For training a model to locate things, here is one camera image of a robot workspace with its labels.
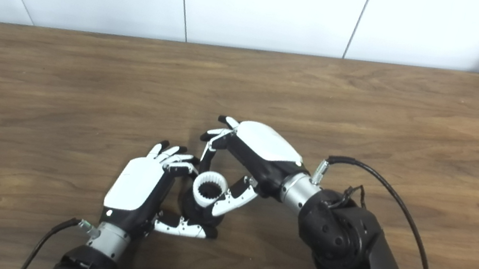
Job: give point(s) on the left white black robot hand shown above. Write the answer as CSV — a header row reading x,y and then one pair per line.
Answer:
x,y
137,185

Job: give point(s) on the round black part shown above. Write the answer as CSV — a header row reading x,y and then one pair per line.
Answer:
x,y
198,213

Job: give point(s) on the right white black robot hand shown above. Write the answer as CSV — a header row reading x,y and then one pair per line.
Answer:
x,y
267,144

